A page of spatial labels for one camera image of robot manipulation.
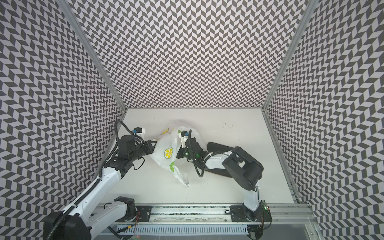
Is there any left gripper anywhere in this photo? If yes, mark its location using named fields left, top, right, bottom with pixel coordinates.
left=128, top=140, right=158, bottom=162

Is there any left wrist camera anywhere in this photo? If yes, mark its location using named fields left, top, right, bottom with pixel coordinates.
left=132, top=127, right=146, bottom=137

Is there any white plastic bag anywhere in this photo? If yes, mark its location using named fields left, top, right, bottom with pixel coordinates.
left=150, top=121, right=207, bottom=188

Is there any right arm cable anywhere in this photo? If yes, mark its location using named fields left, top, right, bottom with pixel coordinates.
left=187, top=129, right=232, bottom=178

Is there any black square tray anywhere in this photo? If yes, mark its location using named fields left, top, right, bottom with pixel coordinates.
left=201, top=142, right=245, bottom=181

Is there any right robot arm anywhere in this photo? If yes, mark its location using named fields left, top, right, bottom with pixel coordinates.
left=177, top=138, right=267, bottom=222

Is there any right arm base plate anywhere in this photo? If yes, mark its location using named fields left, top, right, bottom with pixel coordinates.
left=230, top=205, right=272, bottom=223

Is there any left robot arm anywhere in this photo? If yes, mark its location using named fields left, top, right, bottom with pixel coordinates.
left=43, top=135, right=157, bottom=240

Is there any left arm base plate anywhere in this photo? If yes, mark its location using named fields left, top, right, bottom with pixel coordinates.
left=136, top=205, right=153, bottom=223

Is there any aluminium front rail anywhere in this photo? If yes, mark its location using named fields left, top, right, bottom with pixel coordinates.
left=98, top=203, right=317, bottom=226

